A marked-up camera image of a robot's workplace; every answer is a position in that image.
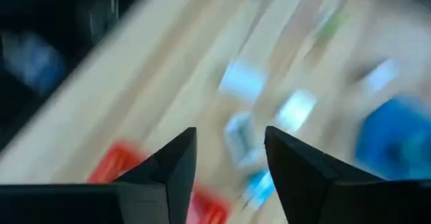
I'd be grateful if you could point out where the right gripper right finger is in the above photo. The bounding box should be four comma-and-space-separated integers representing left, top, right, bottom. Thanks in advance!
265, 126, 431, 224

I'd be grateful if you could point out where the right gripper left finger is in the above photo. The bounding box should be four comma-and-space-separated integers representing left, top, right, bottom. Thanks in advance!
0, 126, 198, 224

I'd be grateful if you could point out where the teal white charger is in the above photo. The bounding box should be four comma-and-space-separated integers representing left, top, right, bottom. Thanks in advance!
240, 168, 277, 210

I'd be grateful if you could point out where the white box dark label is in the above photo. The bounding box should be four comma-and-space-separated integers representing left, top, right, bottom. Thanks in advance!
224, 111, 267, 170

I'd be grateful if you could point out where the plain white box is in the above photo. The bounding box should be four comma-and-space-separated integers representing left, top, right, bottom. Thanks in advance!
217, 59, 269, 104

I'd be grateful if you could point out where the red plastic basket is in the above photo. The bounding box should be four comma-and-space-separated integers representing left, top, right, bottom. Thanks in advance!
86, 139, 234, 224

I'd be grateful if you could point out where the blue plastic basket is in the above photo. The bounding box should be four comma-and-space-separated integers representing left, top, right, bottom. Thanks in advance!
354, 95, 431, 182

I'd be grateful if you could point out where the white printed charger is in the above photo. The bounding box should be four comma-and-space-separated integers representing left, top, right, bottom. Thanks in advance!
275, 88, 318, 133

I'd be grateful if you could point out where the black white charger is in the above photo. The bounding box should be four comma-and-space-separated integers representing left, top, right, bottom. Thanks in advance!
345, 57, 401, 93

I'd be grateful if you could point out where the green white charger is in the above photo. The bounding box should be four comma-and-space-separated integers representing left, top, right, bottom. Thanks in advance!
314, 10, 350, 42

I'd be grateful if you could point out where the blurred blue object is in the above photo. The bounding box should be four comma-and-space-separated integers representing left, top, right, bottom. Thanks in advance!
1, 30, 67, 96

